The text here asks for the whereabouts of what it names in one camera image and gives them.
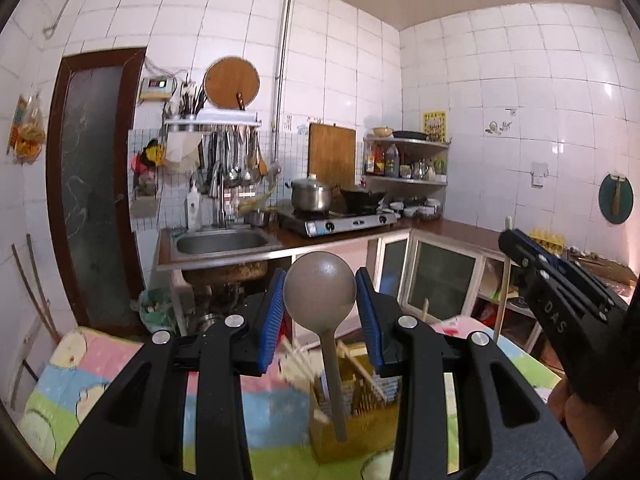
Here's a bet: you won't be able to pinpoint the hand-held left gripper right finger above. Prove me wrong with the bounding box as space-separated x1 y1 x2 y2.
354 266 586 480

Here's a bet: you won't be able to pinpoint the group of wooden chopsticks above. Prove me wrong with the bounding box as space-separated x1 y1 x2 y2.
277 297 431 426

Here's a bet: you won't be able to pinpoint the brown frosted glass door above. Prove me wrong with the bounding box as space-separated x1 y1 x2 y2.
46 47 149 332

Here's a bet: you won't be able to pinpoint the steel gas stove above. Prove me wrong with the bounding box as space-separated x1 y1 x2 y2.
277 207 401 238

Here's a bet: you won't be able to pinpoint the green round board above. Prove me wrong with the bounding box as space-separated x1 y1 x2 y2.
598 172 634 225

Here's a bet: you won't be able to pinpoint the small steel pot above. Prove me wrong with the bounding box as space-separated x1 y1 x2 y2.
247 209 279 229

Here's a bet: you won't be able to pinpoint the round wooden board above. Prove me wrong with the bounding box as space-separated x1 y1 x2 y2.
203 56 261 110

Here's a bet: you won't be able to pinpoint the cluster of small bowls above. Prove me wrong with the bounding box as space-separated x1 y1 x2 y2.
382 199 444 221

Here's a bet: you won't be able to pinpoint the white wall hooks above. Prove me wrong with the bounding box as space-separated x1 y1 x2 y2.
484 107 517 136

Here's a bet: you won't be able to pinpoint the kitchen counter cabinet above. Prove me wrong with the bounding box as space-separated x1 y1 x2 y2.
155 220 551 357

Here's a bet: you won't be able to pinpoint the leaning wooden sticks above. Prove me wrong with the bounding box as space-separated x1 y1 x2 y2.
11 234 62 344

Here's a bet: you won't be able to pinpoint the hanging yellow snack bags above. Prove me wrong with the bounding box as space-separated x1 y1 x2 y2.
7 92 47 162

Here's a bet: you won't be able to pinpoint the white soap bottle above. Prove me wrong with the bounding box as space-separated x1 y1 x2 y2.
186 180 202 231

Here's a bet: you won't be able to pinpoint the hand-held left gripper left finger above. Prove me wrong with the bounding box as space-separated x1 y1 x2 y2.
56 267 287 480

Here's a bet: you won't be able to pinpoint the green plastic bag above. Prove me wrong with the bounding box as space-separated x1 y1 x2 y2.
131 287 176 335

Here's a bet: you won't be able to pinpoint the rectangular wooden cutting board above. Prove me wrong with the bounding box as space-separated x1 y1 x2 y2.
308 122 357 188

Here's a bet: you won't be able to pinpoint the metal wall pipe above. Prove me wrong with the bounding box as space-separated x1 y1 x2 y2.
42 0 297 161

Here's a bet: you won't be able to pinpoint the cluttered side table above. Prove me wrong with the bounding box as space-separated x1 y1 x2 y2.
565 246 640 285

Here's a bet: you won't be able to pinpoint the metal corner shelf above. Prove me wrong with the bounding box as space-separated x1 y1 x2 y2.
362 134 451 187

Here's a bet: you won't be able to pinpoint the person's right hand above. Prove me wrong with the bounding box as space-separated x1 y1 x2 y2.
552 377 622 472

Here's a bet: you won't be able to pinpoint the hanging yellow red gloves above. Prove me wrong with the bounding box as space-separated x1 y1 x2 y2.
131 142 166 174

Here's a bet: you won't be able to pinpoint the steel sink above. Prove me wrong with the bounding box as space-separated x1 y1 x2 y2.
172 227 282 281

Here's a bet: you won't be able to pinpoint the printed cartoon blanket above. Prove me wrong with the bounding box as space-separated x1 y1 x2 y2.
15 316 566 480

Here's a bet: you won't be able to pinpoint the yellow perforated utensil holder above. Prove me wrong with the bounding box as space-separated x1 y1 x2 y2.
307 340 402 465

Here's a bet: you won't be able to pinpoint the black wok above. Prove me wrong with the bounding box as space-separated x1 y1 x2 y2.
339 185 388 211

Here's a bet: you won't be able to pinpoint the yellow egg carton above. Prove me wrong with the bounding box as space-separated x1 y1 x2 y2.
529 228 566 252

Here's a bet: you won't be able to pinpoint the white wall utensil rack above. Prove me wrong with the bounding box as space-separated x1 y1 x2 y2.
164 109 263 134

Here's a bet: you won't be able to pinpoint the row of hanging metal utensils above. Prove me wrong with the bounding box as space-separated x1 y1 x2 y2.
202 127 269 196

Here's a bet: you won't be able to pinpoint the long single wooden chopstick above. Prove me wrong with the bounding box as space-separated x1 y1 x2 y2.
492 216 514 344

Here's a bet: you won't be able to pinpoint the row of condiment bottles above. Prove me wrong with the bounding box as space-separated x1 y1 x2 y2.
365 141 447 181

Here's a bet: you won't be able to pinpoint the small wire basket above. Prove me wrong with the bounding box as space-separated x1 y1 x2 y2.
131 175 162 219

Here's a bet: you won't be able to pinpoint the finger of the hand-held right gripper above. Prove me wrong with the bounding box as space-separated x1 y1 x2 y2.
515 229 629 305
498 229 629 322

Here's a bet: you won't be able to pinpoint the beige wall controller box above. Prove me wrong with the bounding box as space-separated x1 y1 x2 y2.
139 76 176 102

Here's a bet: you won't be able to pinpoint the grey plastic spoon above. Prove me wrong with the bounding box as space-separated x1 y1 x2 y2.
283 251 358 443

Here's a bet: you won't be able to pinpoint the yellow wall poster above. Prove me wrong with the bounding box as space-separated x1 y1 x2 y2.
423 111 447 143

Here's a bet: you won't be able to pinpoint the steel pot with lid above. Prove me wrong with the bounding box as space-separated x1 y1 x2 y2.
286 175 337 212

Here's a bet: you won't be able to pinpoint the hanging white cloth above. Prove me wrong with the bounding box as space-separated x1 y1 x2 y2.
165 132 201 171

